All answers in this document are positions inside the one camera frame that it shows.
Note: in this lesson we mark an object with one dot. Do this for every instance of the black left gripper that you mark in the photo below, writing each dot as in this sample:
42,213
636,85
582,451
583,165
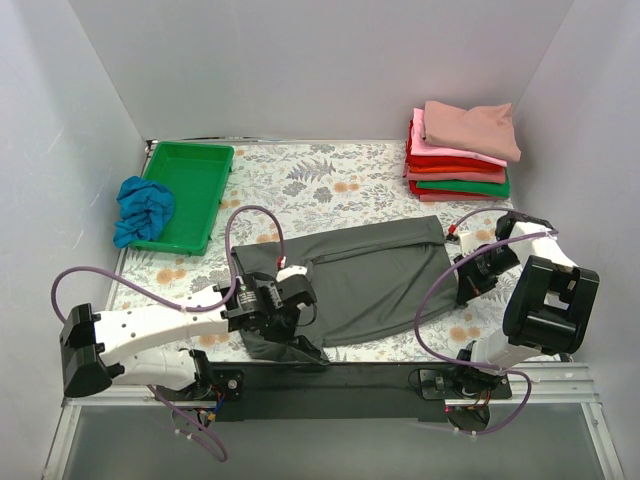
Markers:
288,310

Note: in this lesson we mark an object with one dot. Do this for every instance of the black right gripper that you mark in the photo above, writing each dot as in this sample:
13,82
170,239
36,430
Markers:
467,279

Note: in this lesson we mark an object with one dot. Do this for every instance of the dark grey t shirt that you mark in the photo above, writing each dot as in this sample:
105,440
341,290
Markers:
371,281

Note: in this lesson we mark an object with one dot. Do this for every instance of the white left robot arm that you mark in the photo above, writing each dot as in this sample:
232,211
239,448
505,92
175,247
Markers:
99,349

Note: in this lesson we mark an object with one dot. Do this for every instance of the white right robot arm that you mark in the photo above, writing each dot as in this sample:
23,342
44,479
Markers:
547,313

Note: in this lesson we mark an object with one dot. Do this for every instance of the bottom pink folded shirt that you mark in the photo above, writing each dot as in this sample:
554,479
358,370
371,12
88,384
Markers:
444,197

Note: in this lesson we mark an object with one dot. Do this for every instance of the green folded shirt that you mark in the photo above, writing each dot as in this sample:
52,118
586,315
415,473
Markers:
463,187

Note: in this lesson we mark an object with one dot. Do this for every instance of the salmon folded shirt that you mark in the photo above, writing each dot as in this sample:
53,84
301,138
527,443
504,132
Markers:
498,177

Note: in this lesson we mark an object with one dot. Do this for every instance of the floral table mat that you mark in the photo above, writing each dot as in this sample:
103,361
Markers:
313,188

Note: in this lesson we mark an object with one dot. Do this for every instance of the orange folded shirt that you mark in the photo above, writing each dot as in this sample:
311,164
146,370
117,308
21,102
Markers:
455,169

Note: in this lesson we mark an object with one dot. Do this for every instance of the light pink folded shirt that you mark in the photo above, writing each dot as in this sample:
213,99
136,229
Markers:
420,148

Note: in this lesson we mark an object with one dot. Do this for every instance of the green plastic tray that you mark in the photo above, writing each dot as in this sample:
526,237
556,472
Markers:
196,175

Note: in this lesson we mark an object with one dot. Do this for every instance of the crumpled blue t shirt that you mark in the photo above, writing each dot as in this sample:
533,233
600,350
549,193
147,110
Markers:
146,207

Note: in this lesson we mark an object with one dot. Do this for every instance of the dusty pink folded shirt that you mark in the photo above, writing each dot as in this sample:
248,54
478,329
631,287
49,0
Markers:
486,130

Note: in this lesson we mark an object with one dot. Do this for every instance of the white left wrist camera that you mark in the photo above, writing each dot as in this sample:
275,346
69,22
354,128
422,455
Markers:
285,271

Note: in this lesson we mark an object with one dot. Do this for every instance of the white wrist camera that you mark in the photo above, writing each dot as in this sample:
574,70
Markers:
467,241
285,271

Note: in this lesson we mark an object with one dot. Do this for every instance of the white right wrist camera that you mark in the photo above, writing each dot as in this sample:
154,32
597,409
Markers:
467,241

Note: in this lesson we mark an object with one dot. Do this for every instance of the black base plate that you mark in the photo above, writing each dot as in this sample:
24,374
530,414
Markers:
294,391

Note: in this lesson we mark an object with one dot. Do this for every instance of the aluminium frame rail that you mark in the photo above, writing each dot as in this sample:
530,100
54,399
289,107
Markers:
546,424

